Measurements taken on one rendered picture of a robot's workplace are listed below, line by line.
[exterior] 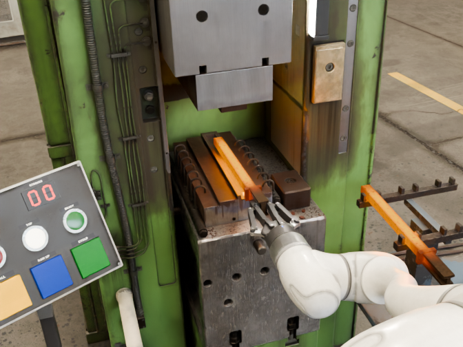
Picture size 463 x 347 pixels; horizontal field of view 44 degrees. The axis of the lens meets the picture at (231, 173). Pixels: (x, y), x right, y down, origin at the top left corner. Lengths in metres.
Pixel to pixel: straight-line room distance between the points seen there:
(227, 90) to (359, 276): 0.56
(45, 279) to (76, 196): 0.20
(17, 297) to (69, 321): 1.42
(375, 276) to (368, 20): 0.78
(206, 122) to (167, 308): 0.64
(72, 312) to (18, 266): 1.46
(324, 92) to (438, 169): 2.27
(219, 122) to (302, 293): 0.97
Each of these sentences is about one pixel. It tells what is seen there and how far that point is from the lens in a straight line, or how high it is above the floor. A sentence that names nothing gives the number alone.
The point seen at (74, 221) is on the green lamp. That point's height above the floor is 1.09.
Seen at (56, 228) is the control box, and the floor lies 1.09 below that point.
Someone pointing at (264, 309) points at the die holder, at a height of 0.61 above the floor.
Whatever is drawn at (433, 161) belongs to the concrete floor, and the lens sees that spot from 3.99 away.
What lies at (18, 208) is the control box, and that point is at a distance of 1.38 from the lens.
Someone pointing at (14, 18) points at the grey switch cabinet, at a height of 0.28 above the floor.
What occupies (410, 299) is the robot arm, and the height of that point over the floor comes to 1.26.
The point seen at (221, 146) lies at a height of 1.04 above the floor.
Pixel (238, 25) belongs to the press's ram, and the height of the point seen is 1.48.
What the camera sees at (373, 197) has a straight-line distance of 1.66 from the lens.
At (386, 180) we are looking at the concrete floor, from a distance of 3.71.
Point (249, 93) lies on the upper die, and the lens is 1.48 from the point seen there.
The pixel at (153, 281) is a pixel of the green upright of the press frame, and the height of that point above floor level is 0.64.
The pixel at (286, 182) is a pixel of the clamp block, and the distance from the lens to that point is 1.71.
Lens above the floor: 1.86
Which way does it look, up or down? 30 degrees down
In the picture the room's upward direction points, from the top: 2 degrees counter-clockwise
